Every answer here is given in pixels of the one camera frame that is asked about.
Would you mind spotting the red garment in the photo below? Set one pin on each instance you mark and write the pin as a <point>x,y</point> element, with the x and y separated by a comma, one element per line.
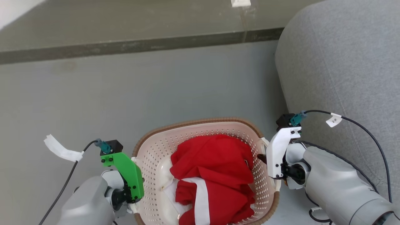
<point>215,162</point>

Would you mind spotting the white garment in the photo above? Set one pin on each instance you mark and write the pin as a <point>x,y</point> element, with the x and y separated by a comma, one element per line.
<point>171,195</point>

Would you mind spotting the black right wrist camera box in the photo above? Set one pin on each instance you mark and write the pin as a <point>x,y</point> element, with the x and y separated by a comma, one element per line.
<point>283,121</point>

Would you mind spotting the white tape tag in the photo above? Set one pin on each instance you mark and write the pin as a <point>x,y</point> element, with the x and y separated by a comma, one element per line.
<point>61,150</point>

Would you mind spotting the grey fabric sofa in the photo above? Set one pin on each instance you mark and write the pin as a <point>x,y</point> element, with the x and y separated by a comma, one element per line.
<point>343,62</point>

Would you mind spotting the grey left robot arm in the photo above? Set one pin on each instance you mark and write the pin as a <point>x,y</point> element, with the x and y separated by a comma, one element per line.
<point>84,203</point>

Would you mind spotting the pink perforated laundry basket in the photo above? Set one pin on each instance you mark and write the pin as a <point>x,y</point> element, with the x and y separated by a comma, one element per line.
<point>154,150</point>

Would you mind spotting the white wall socket plate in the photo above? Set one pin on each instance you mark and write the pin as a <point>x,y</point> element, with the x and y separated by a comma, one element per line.
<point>240,2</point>

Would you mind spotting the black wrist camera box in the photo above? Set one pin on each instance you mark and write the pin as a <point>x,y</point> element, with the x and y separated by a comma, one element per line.
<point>114,147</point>
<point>283,121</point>

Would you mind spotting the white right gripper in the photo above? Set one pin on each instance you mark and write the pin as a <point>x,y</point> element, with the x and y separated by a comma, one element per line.
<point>276,153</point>

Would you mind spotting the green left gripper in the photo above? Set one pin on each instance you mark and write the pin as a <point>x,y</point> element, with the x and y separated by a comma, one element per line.
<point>129,175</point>

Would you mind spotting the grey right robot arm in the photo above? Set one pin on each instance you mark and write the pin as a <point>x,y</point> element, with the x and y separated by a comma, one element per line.
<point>337,187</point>

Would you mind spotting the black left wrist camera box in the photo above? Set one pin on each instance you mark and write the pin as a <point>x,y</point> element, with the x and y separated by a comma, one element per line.
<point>114,147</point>

